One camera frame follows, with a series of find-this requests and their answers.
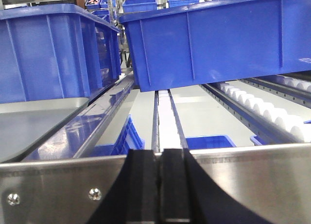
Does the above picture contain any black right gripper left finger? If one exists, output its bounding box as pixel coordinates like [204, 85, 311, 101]
[87, 150, 158, 224]

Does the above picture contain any white roller track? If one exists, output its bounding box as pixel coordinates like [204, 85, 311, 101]
[201, 81, 311, 144]
[151, 89, 188, 153]

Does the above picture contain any large blue bin left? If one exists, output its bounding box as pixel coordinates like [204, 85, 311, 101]
[0, 4, 121, 103]

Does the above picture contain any white roller track right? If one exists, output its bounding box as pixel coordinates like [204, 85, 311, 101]
[201, 81, 311, 144]

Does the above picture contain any small blue bin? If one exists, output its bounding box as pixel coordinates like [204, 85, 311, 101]
[186, 135, 236, 150]
[90, 115, 145, 156]

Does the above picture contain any blue bin background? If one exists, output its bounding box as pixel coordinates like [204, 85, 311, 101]
[122, 0, 157, 13]

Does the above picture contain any large blue bin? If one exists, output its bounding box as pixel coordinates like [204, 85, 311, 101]
[120, 0, 311, 92]
[0, 4, 121, 103]

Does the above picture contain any small blue bin lower left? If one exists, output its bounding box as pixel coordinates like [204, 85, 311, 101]
[90, 115, 145, 156]

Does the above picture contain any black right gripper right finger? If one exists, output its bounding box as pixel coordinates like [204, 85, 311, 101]
[160, 149, 268, 224]

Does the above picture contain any stainless steel shelf front rail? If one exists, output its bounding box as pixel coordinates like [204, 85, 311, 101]
[0, 144, 311, 224]

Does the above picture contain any small blue bin lower centre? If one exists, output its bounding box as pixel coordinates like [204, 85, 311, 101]
[186, 135, 236, 150]

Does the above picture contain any large blue bin right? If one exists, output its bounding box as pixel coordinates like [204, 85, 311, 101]
[120, 0, 311, 92]

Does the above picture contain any white roller track centre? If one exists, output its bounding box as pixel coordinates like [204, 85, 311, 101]
[151, 89, 188, 153]

